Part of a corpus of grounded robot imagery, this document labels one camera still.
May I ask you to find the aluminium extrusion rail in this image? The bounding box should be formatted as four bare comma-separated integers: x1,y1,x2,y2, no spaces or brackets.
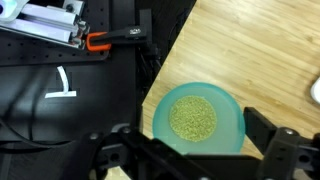
0,0,91,52

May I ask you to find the white digital kitchen scale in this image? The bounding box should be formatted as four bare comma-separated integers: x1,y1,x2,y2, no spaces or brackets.
310,76,320,105

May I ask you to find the translucent blue plastic cup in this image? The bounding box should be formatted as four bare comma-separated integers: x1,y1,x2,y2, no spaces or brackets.
152,81,247,156

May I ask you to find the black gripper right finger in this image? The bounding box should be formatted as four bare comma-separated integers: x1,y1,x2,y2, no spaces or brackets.
242,106,320,180

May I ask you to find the black floor cable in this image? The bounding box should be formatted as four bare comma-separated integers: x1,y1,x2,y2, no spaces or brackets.
0,115,72,152

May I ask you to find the green grain pile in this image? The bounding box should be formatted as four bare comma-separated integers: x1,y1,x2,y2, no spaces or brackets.
168,95,218,144

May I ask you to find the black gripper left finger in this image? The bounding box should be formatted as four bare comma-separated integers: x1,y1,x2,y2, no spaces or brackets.
60,105,183,180

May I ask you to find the black orange bar clamp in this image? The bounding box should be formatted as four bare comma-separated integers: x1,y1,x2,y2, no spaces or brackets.
85,8,155,54

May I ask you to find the black perforated breadboard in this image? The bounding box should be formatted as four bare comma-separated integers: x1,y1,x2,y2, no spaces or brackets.
0,0,158,180

